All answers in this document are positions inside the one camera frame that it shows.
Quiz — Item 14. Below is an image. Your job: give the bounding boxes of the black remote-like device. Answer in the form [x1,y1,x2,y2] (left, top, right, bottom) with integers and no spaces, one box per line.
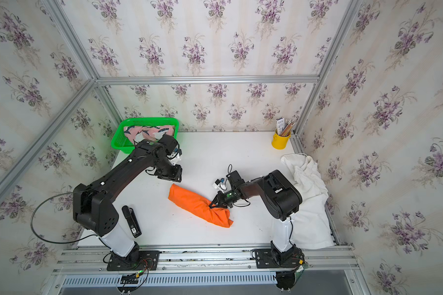
[122,205,142,238]

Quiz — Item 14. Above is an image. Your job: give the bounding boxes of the pencils in cup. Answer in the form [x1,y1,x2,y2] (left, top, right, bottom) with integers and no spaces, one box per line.
[276,118,295,137]

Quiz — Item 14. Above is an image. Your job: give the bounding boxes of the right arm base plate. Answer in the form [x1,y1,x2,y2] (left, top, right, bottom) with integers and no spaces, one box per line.
[252,247,305,269]

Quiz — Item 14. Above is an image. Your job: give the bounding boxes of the pink shark print shorts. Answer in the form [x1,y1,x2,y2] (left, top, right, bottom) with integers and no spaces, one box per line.
[123,125,175,145]

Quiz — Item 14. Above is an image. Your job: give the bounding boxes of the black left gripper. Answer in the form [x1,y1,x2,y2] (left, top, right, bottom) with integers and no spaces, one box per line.
[154,159,185,181]

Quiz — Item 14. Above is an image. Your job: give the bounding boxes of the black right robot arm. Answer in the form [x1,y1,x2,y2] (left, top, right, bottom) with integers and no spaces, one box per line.
[209,170,303,258]

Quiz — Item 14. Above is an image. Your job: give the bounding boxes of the orange shorts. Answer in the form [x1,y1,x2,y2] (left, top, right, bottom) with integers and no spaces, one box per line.
[168,184,233,228]

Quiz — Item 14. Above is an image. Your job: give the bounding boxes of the yellow pen cup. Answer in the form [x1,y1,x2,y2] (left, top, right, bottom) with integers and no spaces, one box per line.
[271,132,291,150]

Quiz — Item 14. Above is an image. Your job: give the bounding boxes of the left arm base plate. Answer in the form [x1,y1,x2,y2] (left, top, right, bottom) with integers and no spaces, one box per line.
[107,250,161,272]

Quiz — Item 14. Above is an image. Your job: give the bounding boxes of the green plastic basket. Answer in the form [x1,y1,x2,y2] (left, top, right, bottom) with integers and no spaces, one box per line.
[111,118,180,154]

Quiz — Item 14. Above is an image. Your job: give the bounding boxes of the aluminium front rail frame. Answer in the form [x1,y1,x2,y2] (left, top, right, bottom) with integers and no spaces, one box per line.
[43,244,370,295]

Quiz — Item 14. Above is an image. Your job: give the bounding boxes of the white cloth garment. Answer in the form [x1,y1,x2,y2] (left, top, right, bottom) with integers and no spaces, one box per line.
[281,154,335,250]

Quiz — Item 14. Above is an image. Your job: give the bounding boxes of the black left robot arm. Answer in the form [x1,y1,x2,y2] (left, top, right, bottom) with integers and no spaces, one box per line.
[72,134,183,263]

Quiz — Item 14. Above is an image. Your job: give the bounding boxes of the small green-lit circuit board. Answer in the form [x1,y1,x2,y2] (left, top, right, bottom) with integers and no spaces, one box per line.
[120,273,140,285]

